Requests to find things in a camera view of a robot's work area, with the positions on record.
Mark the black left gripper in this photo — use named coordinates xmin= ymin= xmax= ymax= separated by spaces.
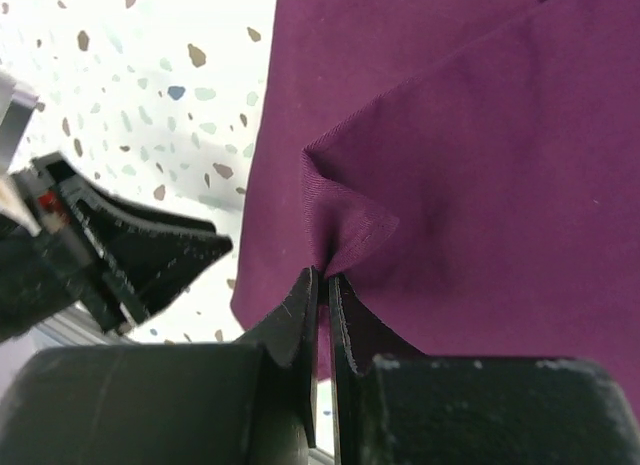
xmin=1 ymin=153 xmax=233 ymax=340

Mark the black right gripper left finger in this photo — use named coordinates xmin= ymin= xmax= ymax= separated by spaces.
xmin=236 ymin=267 xmax=319 ymax=448

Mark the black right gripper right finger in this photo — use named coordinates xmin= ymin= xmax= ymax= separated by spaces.
xmin=329 ymin=275 xmax=430 ymax=380

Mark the purple surgical drape cloth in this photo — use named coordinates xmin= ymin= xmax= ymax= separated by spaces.
xmin=232 ymin=0 xmax=639 ymax=396

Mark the aluminium table edge rail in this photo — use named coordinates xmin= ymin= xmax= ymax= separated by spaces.
xmin=1 ymin=75 xmax=135 ymax=344

